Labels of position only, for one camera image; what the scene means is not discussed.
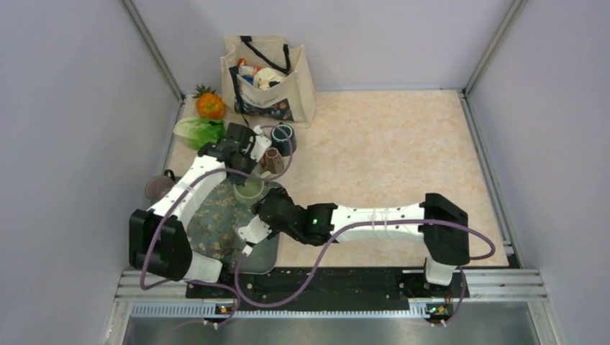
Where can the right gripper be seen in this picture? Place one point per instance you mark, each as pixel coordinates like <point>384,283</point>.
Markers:
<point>278,193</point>

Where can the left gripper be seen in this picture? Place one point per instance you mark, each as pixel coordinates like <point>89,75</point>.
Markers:
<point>252,162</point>

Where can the light green mug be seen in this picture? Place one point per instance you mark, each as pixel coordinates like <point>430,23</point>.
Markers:
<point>250,192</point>

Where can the brown striped small mug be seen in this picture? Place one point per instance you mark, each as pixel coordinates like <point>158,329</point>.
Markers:
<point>273,161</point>

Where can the purple mug black handle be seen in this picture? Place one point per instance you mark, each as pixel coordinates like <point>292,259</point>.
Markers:
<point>160,185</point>

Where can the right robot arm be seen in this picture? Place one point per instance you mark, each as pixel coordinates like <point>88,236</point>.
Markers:
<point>436,222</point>

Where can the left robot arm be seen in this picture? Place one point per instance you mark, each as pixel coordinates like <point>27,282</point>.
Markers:
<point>158,242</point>

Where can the dark green mug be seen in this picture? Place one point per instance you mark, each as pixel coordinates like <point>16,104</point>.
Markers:
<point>283,139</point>

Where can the green toy lettuce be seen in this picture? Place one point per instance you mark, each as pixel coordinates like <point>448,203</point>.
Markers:
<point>195,132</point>

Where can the orange toy pineapple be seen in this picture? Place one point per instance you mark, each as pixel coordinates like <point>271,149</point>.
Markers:
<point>208,104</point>

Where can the teal floral tray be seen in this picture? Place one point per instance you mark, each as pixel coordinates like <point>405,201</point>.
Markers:
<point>212,232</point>

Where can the canvas tote bag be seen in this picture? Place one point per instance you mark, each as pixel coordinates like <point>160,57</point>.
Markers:
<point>264,77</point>

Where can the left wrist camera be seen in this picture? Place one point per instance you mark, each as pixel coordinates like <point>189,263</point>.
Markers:
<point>261,143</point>

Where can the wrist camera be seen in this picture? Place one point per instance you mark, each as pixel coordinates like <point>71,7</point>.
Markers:
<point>253,233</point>
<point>261,143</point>

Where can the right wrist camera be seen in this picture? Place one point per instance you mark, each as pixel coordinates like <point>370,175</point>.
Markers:
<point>253,233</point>

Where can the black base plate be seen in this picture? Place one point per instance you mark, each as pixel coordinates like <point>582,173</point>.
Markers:
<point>350,288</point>

